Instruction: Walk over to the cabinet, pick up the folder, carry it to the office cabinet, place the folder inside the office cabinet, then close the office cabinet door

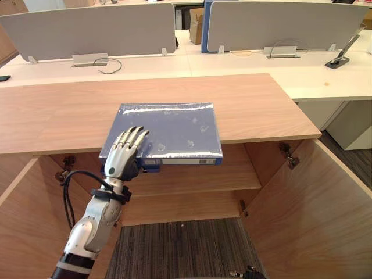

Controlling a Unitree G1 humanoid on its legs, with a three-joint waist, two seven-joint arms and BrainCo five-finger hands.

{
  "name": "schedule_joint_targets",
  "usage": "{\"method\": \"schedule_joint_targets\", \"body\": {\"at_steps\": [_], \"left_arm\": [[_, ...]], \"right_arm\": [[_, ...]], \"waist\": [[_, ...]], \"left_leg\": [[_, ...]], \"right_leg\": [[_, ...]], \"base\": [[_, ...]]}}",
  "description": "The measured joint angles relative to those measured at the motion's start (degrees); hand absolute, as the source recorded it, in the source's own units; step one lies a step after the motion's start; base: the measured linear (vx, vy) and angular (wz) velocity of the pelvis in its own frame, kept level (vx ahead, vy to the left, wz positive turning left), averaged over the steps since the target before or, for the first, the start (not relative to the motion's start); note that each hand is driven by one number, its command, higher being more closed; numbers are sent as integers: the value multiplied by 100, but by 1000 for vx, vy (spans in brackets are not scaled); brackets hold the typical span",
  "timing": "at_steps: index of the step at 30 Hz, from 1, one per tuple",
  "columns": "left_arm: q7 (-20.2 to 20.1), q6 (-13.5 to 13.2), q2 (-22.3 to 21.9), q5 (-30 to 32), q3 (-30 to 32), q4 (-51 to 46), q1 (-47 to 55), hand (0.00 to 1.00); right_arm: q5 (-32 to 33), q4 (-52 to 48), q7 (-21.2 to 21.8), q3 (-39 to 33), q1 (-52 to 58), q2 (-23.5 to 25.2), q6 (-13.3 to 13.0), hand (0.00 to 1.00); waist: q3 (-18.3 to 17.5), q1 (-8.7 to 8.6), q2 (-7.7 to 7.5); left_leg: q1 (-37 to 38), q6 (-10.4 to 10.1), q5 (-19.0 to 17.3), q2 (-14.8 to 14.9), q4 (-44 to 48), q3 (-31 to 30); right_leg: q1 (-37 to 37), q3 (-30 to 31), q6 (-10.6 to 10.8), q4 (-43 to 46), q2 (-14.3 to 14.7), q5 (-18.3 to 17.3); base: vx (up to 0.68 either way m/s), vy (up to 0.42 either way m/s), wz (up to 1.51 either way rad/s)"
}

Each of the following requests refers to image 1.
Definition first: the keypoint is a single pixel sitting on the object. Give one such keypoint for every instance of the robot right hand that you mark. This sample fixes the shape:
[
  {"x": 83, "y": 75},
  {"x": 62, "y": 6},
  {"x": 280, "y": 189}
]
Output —
[{"x": 250, "y": 273}]

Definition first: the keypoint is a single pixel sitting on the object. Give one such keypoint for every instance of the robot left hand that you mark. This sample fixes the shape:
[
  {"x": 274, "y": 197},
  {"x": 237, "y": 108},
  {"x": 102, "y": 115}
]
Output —
[{"x": 119, "y": 162}]

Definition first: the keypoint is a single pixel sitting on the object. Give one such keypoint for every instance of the blue binder folder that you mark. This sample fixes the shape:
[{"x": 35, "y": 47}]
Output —
[{"x": 180, "y": 128}]

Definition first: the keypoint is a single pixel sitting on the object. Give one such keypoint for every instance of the wooden cabinet door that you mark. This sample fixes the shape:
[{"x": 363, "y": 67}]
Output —
[
  {"x": 314, "y": 218},
  {"x": 29, "y": 232}
]

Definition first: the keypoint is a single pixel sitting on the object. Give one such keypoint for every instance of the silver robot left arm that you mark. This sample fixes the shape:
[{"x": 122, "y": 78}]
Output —
[{"x": 93, "y": 226}]

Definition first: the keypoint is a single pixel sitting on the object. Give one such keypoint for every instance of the metal door hinge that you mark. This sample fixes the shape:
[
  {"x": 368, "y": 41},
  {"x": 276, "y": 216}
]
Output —
[
  {"x": 65, "y": 171},
  {"x": 289, "y": 157},
  {"x": 243, "y": 209}
]

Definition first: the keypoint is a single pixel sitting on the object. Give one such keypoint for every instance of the wooden office cabinet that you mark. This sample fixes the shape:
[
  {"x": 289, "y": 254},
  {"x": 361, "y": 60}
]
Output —
[{"x": 58, "y": 116}]

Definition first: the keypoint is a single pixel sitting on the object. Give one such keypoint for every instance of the wooden cabinet shelf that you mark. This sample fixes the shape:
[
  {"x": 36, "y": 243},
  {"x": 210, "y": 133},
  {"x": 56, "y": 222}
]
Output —
[{"x": 203, "y": 177}]

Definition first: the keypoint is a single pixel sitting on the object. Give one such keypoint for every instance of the white office desk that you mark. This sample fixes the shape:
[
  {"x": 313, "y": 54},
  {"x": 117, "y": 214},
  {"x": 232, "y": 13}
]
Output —
[{"x": 319, "y": 78}]

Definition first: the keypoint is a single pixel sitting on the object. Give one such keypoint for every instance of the black wrist clamp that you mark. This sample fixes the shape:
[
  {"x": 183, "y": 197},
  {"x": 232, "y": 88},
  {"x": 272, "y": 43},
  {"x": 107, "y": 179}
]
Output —
[{"x": 112, "y": 195}]

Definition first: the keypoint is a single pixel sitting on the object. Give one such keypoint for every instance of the grey desk divider panel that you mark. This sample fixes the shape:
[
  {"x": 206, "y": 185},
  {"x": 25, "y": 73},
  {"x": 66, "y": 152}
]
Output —
[
  {"x": 284, "y": 26},
  {"x": 93, "y": 29}
]

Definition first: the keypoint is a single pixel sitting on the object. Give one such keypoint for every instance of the black phone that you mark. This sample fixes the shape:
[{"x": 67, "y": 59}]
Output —
[{"x": 4, "y": 78}]

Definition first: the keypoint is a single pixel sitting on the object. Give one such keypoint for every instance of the tall cardboard box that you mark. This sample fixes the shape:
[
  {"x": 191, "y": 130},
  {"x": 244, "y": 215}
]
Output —
[{"x": 196, "y": 26}]

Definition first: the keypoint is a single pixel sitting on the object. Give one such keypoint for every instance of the blue desk divider panel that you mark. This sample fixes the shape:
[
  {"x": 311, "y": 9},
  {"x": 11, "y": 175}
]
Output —
[{"x": 205, "y": 26}]

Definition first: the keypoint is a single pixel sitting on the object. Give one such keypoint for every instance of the small cardboard box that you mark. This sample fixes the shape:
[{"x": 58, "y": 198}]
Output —
[{"x": 368, "y": 20}]

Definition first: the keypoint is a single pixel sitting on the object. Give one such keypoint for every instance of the white divider bracket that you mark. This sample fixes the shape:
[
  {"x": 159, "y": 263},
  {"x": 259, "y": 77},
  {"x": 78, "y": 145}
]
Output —
[
  {"x": 32, "y": 59},
  {"x": 164, "y": 52},
  {"x": 221, "y": 49},
  {"x": 332, "y": 48}
]

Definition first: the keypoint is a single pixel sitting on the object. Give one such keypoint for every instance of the white drawer pedestal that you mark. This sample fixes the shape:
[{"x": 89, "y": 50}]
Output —
[{"x": 351, "y": 125}]

